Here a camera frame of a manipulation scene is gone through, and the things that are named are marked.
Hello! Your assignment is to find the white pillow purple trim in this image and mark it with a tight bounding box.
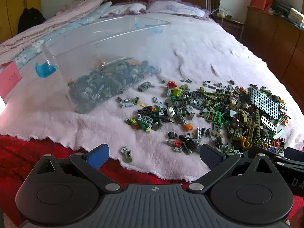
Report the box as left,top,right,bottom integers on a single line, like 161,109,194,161
146,0,211,21
102,2,148,17

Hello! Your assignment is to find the clear plastic bin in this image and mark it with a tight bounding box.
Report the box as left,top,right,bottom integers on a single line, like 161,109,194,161
35,14,172,114

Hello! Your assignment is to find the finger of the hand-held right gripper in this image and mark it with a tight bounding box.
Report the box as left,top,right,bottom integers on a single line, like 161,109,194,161
246,145,304,170
284,147,304,161

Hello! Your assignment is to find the yellow wooden wardrobe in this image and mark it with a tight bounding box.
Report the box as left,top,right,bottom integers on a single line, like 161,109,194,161
0,0,42,44

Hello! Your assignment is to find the blue floral quilt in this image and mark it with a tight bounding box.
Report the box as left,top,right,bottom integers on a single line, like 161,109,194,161
11,1,112,63

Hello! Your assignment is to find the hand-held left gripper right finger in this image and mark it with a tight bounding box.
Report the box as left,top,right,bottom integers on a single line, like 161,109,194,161
186,144,283,192

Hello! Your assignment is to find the brown wooden dresser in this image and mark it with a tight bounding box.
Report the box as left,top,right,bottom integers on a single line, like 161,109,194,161
240,6,304,105

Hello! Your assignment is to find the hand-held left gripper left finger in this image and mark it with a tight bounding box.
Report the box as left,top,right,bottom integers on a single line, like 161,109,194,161
31,144,123,193

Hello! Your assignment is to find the black backpack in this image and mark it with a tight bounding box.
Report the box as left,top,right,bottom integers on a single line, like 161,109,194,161
18,8,47,34

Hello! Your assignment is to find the large grey studded baseplate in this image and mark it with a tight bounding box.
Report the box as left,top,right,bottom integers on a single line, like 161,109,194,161
248,85,288,121

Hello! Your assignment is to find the red blanket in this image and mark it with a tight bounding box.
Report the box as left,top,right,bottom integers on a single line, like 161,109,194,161
0,134,304,228

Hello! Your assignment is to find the pile of clothes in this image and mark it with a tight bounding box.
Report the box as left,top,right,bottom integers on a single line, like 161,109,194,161
269,0,304,29

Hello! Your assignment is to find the dark wooden nightstand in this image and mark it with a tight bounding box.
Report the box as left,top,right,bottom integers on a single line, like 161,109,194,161
211,12,245,41

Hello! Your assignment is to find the pink fluffy blanket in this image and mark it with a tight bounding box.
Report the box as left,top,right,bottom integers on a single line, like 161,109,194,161
0,12,304,181

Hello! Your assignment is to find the pink box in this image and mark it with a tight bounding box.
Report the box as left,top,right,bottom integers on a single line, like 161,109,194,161
0,61,22,100

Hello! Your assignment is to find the heap of dark toy bricks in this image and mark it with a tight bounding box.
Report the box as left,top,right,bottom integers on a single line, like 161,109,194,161
67,58,162,113

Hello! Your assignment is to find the pink striped quilt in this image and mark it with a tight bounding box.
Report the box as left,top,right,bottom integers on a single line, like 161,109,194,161
0,0,107,55

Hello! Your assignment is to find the spread of colourful toy bricks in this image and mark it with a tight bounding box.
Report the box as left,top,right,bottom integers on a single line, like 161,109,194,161
115,77,291,164

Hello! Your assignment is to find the white charger with cables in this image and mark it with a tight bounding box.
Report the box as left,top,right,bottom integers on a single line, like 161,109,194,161
211,6,234,19

